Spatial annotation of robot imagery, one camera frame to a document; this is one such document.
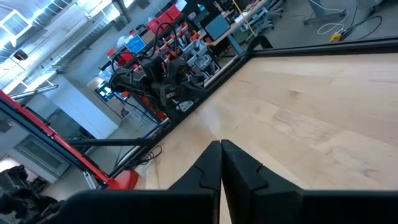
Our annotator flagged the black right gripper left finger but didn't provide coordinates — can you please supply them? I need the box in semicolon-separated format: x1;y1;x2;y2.
58;140;223;224

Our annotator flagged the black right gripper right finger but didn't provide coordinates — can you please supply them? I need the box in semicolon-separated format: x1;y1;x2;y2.
220;139;398;224

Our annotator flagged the red desk lamp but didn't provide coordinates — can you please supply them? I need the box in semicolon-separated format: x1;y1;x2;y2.
0;90;141;191

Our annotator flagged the blue sign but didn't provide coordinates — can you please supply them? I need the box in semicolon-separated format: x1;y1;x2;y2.
125;34;147;55

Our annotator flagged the blue grey screen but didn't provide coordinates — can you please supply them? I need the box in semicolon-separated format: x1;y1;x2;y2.
205;14;231;41

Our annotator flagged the grey stand base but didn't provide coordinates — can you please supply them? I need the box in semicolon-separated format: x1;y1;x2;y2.
303;0;348;26

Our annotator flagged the black lamp power cord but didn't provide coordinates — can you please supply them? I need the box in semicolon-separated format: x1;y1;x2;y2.
123;145;164;169

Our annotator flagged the black aluminium table frame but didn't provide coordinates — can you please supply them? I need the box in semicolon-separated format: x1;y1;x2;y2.
67;34;398;179

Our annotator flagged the black cabled equipment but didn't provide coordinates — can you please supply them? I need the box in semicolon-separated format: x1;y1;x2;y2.
0;164;63;224

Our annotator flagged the white floor cable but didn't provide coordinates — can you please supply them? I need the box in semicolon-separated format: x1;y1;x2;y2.
316;0;349;36

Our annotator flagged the black loose floor cable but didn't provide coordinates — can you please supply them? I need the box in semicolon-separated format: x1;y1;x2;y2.
341;14;383;40

